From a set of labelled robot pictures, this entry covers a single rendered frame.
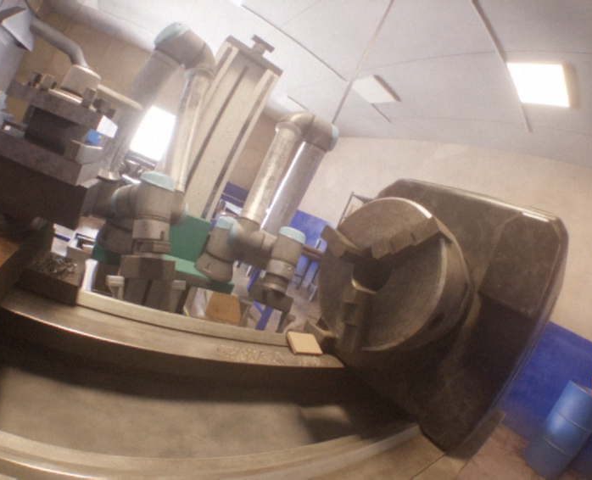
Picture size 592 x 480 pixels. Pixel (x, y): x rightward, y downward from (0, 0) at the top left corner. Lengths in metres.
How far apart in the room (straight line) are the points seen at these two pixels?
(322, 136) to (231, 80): 0.54
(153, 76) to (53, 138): 0.59
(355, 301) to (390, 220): 0.14
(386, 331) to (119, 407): 0.44
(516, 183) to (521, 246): 3.89
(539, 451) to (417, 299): 3.05
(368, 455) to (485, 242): 0.44
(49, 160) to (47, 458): 0.34
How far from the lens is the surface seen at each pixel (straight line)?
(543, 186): 4.34
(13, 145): 0.45
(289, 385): 0.72
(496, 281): 0.52
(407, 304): 0.40
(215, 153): 1.40
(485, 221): 0.62
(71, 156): 0.39
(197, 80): 1.03
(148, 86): 1.00
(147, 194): 0.69
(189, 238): 1.35
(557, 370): 3.87
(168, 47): 1.01
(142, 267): 0.68
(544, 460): 3.33
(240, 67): 1.48
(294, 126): 1.17
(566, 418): 3.24
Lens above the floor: 1.11
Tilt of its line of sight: 4 degrees down
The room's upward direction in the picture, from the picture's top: 25 degrees clockwise
